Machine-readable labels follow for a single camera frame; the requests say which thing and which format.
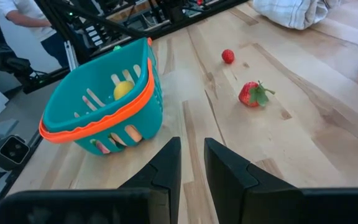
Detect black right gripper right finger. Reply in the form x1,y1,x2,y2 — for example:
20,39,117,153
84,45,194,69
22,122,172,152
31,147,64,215
203,138,358,224

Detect yellow toy lemon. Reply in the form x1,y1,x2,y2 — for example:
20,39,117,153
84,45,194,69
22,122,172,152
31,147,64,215
113,80,135,101

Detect black depth camera box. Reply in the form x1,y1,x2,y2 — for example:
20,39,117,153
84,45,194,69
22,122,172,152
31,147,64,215
0,134,31,171

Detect red toy strawberry green leaves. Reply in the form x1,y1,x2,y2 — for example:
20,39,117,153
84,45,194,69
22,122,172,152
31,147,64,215
238,80,276,108

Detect person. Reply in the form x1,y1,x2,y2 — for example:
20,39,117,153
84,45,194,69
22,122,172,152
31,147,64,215
0,0,73,68

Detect silver aluminium extrusion piece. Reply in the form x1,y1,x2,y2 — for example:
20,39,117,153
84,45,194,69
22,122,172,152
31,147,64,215
63,39,80,72

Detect orange toy peach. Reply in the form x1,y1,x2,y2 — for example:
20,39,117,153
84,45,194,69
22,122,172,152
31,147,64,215
124,124,143,143

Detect white rolled towel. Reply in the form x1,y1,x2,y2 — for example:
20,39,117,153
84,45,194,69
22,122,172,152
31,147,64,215
252,0,341,30

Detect teal basket orange handles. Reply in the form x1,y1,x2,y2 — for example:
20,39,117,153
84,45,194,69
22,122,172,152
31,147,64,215
39,37,164,156

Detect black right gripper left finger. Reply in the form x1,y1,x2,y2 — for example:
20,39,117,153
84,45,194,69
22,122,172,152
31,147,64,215
0,136,182,224

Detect small red toy raspberry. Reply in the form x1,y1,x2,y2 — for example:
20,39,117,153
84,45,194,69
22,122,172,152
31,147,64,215
221,49,236,65

